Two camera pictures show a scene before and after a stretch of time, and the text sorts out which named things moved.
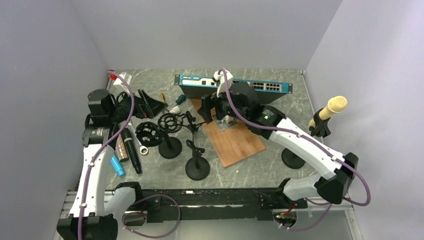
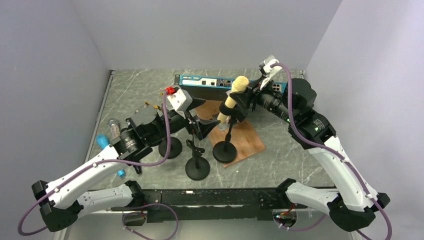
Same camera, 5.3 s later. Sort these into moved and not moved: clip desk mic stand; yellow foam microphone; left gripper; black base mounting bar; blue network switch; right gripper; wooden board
Moved: left gripper; yellow foam microphone; right gripper
Not moved: wooden board; black base mounting bar; blue network switch; clip desk mic stand
